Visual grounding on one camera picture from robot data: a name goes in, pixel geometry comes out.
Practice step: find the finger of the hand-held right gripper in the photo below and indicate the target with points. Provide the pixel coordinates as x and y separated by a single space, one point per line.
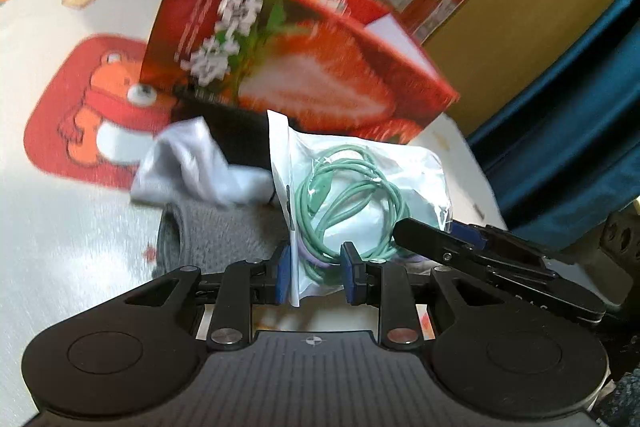
515 252
425 237

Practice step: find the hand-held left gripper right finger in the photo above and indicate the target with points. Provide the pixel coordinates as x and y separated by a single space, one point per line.
350 274

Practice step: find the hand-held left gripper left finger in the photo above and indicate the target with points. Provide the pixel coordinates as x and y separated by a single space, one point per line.
281 274

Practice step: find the red strawberry print cardboard box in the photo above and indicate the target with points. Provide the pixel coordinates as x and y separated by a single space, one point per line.
310 57

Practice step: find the grey knitted cloth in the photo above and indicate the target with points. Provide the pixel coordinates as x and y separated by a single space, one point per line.
225 234

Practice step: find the beige power strip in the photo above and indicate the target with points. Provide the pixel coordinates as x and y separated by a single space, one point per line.
622 232

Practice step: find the teal curtain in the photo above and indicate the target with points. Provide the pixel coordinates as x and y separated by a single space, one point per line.
565 147

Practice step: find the white sock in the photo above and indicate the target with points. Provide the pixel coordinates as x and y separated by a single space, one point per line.
185 167

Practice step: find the black cloth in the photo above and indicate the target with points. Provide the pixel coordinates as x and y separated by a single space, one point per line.
235 132

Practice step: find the wooden board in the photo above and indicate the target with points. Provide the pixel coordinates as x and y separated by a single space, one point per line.
525 27

